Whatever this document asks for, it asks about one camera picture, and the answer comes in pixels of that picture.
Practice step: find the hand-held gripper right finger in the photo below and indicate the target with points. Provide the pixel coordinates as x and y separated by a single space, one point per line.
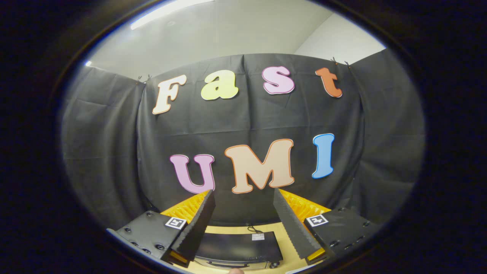
291 224

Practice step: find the black toaster oven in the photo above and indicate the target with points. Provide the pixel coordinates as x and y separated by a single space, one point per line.
236 247

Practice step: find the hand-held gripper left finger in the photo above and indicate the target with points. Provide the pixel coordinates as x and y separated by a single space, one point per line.
198 224

